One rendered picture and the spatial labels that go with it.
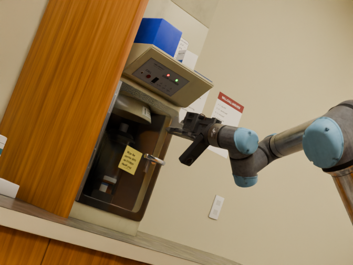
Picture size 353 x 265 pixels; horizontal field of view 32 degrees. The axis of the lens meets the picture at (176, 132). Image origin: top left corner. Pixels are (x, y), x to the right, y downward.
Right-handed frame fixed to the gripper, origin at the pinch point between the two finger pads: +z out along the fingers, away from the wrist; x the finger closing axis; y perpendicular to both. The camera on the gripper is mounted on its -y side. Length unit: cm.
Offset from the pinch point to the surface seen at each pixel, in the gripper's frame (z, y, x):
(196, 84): -7.0, 17.1, 2.0
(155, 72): -4.4, 14.3, 18.3
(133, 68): -2.3, 12.4, 25.6
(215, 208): 45, -16, -92
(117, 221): 2.6, -33.9, 5.6
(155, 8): 2.5, 34.6, 21.6
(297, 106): 46, 54, -133
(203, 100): 45, 29, -59
